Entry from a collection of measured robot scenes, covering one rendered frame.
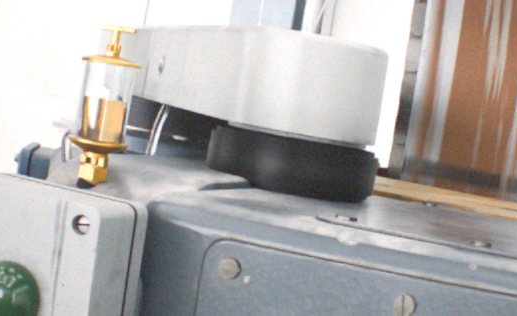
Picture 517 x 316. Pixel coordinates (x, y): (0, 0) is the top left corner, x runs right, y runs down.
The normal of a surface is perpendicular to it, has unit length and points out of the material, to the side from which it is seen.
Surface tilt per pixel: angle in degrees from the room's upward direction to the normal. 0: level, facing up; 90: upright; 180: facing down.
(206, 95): 90
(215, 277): 90
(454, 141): 90
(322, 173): 90
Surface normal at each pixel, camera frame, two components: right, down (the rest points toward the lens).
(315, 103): 0.11, 0.07
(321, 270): -0.34, -0.01
